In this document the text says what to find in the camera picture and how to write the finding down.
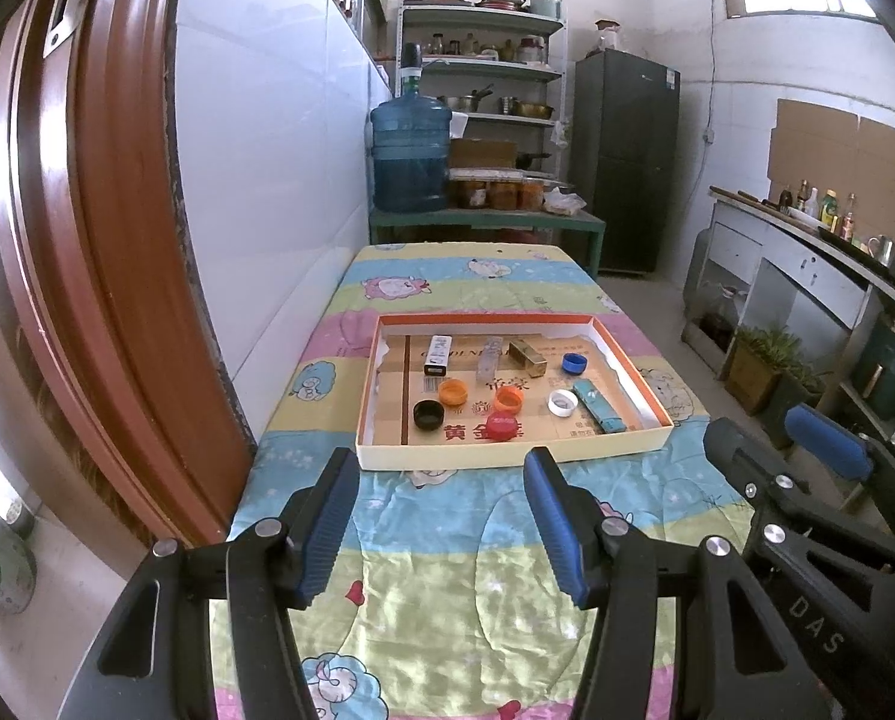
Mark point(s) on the white plastic container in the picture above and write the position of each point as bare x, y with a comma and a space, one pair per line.
458, 124

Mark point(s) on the orange bottle cap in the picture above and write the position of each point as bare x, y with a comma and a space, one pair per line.
453, 392
507, 399

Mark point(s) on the grey kitchen counter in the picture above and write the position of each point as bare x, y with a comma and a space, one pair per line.
792, 270

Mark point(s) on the pale green enamel pot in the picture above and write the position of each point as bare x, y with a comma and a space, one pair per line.
546, 2

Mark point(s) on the shallow white orange tray box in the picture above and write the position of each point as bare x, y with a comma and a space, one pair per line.
492, 454

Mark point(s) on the white plastic bag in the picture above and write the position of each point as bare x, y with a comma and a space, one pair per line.
565, 201

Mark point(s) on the brown sauce bottle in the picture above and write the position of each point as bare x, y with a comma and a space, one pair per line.
801, 195

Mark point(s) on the steel cup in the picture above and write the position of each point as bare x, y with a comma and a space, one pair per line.
877, 247

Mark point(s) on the row of small jars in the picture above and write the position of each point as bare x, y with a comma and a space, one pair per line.
485, 47

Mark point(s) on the white bottle cap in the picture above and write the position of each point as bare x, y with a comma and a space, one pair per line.
561, 403

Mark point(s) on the flat red pans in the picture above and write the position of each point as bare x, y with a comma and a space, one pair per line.
501, 0

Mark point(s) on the white bottle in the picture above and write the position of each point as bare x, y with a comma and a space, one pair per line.
813, 204

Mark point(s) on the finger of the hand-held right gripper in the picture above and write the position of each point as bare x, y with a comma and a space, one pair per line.
732, 450
826, 439

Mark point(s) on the flattened cardboard liner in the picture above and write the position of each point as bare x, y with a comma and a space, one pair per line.
395, 405

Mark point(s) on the black bottle cap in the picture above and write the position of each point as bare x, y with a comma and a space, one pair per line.
428, 414

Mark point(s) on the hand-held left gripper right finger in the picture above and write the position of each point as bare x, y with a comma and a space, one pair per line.
560, 532

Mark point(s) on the dark green refrigerator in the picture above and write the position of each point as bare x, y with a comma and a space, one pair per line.
627, 157

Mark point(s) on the red label bottle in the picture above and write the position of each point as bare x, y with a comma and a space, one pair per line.
849, 216

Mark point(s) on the white shelf rack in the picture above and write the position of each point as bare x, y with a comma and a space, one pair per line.
485, 71

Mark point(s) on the cardboard sheets on wall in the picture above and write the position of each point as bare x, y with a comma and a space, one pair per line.
841, 146

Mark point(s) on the clear plastic box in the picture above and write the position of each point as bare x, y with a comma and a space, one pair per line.
487, 364

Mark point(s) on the red bottle cap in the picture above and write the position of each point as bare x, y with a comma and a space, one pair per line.
501, 426

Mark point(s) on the printed cartoon blanket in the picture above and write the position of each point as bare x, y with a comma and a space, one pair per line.
455, 585

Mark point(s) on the blue bottle cap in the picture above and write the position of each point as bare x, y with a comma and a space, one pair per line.
575, 364

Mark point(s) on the brown cardboard box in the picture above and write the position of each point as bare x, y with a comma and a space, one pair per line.
481, 151

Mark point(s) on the potted plant in yellow box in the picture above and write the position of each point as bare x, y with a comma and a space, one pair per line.
766, 364

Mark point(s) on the black wok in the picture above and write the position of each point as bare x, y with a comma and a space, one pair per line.
533, 160

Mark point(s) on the dark green kitchen appliance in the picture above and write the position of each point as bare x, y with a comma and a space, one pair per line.
886, 367

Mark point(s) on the brown wooden door frame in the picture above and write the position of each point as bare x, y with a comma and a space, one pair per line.
79, 240

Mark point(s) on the brass basin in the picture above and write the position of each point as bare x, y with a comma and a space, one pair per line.
531, 109

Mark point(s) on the orange pickle jar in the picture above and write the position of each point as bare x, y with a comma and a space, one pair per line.
503, 195
471, 193
531, 196

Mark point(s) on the dark sauce bottle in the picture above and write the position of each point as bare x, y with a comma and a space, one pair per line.
786, 197

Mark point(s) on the yellow green bottle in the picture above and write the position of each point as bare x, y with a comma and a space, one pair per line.
830, 210

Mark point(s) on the long teal box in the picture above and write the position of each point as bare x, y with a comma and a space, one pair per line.
599, 409

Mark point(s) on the long gold box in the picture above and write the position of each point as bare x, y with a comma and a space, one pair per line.
528, 356

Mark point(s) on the green metal table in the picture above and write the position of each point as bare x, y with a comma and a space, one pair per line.
492, 219

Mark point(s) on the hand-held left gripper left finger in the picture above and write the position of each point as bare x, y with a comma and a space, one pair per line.
327, 532

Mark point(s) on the steel pot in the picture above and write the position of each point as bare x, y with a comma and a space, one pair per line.
451, 102

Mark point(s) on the potted plant in green box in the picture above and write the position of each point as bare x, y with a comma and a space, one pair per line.
800, 401

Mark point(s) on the dark water jug pump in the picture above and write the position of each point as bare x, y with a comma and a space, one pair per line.
412, 64

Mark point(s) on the small white printed box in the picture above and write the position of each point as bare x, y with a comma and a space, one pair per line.
438, 356

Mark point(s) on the large blue water jug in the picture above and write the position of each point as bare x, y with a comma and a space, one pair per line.
410, 154

